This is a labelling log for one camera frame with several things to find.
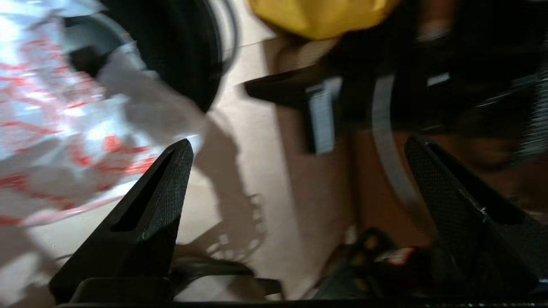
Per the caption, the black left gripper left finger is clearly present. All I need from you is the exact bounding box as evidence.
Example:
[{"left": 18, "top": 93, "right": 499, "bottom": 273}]
[{"left": 49, "top": 139, "right": 196, "bottom": 302}]

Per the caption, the black round trash bin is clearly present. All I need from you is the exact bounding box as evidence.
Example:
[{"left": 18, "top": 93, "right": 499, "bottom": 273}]
[{"left": 64, "top": 0, "right": 224, "bottom": 114}]

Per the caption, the yellow fabric tote bag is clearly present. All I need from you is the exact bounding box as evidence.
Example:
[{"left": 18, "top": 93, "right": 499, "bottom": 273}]
[{"left": 247, "top": 0, "right": 402, "bottom": 41}]

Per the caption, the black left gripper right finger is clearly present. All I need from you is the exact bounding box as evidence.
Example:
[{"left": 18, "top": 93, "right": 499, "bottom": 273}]
[{"left": 404, "top": 134, "right": 548, "bottom": 297}]

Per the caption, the grey bin retaining ring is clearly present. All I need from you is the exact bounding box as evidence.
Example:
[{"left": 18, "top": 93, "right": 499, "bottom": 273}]
[{"left": 220, "top": 0, "right": 241, "bottom": 80}]

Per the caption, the new red-printed plastic bag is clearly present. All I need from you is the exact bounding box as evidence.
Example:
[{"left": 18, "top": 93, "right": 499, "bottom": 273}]
[{"left": 0, "top": 0, "right": 208, "bottom": 227}]

